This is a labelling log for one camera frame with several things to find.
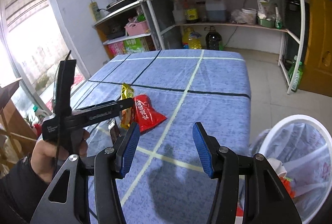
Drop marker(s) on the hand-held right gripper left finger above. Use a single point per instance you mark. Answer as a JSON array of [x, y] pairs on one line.
[[129, 151]]

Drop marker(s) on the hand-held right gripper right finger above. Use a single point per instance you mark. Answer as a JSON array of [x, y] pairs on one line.
[[202, 151]]

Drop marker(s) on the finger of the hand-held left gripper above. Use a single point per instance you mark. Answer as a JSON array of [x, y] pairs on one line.
[[114, 105]]

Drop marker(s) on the gold snack packet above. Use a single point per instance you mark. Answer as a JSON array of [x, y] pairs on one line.
[[127, 93]]

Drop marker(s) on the silver foil wrapper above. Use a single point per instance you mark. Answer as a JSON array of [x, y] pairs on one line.
[[113, 133]]

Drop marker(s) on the red snack packet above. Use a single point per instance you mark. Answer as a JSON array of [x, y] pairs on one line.
[[147, 115]]

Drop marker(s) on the red plastic bag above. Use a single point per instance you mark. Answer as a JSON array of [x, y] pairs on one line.
[[288, 186]]

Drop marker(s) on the white mesh trash bin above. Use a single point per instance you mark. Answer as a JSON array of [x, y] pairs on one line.
[[311, 141]]

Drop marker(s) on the person's left forearm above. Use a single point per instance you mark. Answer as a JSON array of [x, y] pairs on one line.
[[18, 195]]

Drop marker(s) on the person's left hand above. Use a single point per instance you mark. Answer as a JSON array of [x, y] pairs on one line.
[[42, 156]]

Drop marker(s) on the white green detergent bottle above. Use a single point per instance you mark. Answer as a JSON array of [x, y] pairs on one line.
[[41, 115]]

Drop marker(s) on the wooden stand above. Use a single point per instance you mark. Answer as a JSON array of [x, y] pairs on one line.
[[10, 115]]

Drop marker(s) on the pink carton box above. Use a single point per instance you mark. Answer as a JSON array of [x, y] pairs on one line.
[[117, 49]]

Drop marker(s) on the green carton box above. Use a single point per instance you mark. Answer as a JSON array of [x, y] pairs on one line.
[[134, 45]]

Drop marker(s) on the wooden shelf cabinet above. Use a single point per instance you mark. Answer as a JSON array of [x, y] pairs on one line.
[[103, 32]]

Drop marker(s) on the blue checked tablecloth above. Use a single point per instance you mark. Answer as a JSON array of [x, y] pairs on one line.
[[181, 71]]

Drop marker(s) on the pink plastic basket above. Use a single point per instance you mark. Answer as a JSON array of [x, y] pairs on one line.
[[137, 29]]

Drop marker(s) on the yellowed power strip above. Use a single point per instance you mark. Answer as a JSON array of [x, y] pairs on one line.
[[95, 12]]

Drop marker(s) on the sliding glass door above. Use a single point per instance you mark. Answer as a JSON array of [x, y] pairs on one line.
[[31, 32]]

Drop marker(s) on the black induction cooker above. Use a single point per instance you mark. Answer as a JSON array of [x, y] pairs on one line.
[[119, 5]]

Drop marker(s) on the yellow cooking oil jug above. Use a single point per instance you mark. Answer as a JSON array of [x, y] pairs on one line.
[[191, 38]]

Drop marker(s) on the white spray bottle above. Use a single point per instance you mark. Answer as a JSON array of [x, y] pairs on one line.
[[178, 14]]

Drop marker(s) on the dark cooking oil jug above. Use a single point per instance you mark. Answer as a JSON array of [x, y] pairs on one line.
[[214, 40]]

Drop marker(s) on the yellow label soy bottle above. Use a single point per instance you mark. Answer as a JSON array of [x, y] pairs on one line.
[[191, 12]]

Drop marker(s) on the small brown bottle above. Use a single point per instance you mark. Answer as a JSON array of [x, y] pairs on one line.
[[201, 12]]

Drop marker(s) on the crumpled clear plastic bag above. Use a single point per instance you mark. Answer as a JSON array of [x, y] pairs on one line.
[[237, 17]]

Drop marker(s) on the white plastic jug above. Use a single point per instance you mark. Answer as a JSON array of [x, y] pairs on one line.
[[216, 10]]

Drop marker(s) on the small white bucket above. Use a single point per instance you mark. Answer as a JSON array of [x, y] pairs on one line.
[[249, 16]]

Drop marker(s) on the green bowl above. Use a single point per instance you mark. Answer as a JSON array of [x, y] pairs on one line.
[[266, 23]]

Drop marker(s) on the green spray bottle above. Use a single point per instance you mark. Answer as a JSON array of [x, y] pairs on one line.
[[279, 20]]

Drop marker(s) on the black appliance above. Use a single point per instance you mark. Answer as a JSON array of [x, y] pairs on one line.
[[293, 29]]

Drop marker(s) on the white plastic bag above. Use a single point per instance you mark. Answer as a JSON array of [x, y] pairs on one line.
[[265, 7]]

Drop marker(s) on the yellow wooden door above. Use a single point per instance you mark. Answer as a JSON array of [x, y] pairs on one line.
[[319, 32]]

